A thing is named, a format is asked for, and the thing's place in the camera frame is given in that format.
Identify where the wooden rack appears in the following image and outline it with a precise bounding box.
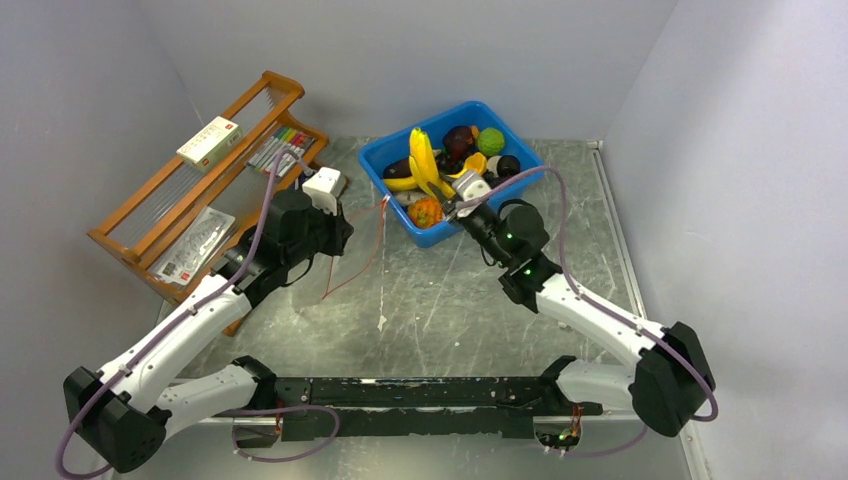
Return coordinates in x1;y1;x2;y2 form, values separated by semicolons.
87;70;328;306

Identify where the white red box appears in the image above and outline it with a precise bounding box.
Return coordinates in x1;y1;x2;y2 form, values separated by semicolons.
176;116;243;172

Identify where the single yellow banana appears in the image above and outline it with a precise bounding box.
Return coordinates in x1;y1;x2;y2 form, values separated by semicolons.
383;176;419;192

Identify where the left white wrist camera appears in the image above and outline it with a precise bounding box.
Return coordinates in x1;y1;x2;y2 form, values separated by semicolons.
301;167;346;216

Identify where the packaged ruler set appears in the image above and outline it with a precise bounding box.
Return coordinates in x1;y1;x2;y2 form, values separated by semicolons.
151;207;236;286

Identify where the yellow banana bunch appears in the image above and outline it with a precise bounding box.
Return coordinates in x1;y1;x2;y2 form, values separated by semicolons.
408;127;456;198

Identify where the dark red fruit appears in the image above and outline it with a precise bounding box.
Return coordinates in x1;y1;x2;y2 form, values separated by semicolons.
442;125;476;157

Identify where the orange toy pineapple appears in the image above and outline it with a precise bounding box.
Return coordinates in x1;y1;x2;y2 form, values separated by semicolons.
407;197;444;229

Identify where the green bumpy fruit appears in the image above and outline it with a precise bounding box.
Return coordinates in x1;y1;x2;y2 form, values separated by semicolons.
476;127;506;157

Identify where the purple eggplant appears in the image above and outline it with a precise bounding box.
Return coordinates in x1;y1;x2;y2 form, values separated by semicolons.
383;157;412;179

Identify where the clear zip bag red zipper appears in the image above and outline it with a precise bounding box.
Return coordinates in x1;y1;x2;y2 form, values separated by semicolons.
287;198;388;310

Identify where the dark plum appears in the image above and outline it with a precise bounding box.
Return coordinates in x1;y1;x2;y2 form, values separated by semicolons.
495;155;521;178

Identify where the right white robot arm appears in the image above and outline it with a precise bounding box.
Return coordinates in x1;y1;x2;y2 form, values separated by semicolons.
450;200;719;437

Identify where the blue plastic bin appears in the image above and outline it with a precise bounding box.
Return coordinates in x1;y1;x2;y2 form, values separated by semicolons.
358;100;547;250

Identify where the coloured marker pack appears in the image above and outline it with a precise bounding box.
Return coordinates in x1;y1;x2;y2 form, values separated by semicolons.
247;126;315;178

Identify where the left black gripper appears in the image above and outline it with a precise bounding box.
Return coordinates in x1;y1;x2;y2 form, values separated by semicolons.
284;195;353;266

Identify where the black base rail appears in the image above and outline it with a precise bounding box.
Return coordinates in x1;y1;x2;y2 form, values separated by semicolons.
225;356;603;441

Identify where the grey toy fish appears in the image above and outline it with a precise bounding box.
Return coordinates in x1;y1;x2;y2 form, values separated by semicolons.
394;190;428;208

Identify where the dark grape bunch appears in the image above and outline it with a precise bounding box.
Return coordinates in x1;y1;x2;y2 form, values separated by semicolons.
435;151;471;175

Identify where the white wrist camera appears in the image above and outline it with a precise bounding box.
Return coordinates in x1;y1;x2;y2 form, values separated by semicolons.
451;170;491;201
301;167;346;216

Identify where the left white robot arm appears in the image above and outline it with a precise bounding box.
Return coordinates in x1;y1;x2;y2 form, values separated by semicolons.
63;187;353;472

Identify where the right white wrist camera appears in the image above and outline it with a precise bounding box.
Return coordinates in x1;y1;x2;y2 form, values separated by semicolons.
451;170;491;201

